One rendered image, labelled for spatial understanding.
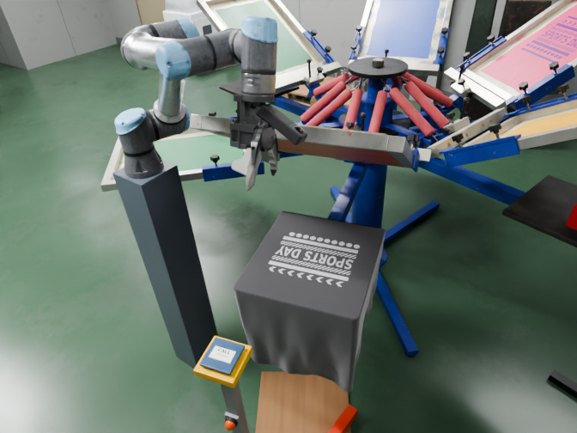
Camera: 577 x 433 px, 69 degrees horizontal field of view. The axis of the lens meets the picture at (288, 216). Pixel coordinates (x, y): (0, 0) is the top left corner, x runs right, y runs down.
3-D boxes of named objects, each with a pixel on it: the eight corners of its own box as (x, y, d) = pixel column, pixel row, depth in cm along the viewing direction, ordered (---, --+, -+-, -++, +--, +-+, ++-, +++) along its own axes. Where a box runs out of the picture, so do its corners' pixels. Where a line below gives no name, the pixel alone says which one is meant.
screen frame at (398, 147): (403, 153, 99) (405, 137, 98) (189, 127, 117) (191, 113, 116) (415, 168, 173) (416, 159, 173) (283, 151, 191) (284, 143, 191)
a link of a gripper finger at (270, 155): (260, 163, 108) (252, 137, 100) (282, 167, 106) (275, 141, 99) (256, 173, 106) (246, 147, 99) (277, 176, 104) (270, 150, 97)
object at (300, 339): (353, 395, 157) (358, 320, 132) (245, 362, 171) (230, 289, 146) (355, 388, 160) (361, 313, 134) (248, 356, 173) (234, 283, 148)
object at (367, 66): (387, 280, 275) (413, 74, 195) (328, 268, 288) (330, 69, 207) (397, 242, 305) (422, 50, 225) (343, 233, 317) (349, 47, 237)
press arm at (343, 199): (312, 298, 152) (312, 287, 149) (296, 295, 154) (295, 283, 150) (377, 145, 244) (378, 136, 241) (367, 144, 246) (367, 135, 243)
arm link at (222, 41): (194, 34, 95) (215, 33, 87) (236, 25, 100) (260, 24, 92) (202, 70, 99) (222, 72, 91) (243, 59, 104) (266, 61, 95)
